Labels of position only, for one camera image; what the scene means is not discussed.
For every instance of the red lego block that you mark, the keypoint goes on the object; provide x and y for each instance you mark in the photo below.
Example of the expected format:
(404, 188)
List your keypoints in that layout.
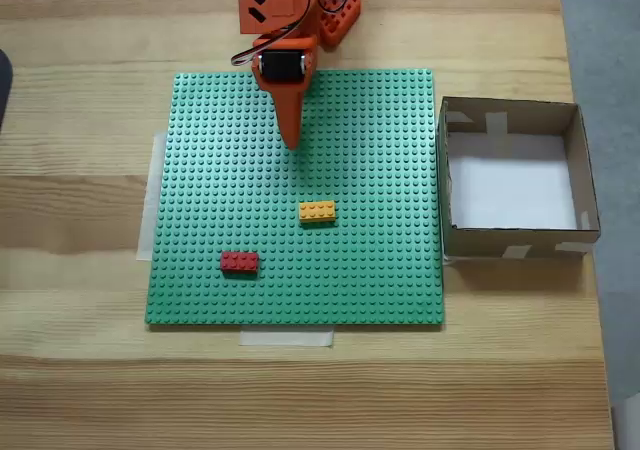
(240, 262)

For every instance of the green lego baseplate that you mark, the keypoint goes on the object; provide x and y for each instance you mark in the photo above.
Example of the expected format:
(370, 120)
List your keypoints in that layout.
(350, 170)

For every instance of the yellow lego block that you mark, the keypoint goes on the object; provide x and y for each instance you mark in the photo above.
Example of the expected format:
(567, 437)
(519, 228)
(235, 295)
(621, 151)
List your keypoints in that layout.
(317, 211)

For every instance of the open cardboard box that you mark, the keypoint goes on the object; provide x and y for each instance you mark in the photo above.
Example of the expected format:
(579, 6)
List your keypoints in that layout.
(500, 246)

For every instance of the wide masking tape strip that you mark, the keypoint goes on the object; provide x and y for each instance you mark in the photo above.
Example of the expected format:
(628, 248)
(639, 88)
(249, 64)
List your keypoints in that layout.
(147, 210)

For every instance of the white paper sheet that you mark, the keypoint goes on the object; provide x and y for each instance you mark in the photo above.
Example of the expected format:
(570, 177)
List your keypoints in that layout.
(510, 190)

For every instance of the black rounded object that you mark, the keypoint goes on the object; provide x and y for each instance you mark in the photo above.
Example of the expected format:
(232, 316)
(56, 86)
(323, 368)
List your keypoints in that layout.
(4, 85)

